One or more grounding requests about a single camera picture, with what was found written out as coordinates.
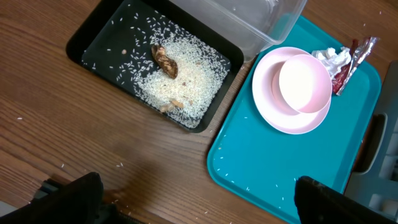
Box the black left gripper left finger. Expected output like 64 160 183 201
1 172 104 224

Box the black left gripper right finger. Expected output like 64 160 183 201
294 176 395 224

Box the pink plate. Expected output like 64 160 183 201
252 47 331 134

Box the pink bowl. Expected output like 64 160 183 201
279 54 332 114

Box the white tissue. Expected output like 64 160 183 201
312 47 351 79

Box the rice and food waste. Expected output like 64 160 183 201
82 11 231 128

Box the red foil snack wrapper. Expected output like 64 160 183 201
332 36 380 96

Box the grey dishwasher rack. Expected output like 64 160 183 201
345 60 397 223

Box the teal serving tray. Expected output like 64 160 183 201
206 15 382 224

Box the black plastic tray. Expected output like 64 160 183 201
66 0 243 133

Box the clear plastic container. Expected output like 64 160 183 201
172 0 307 62

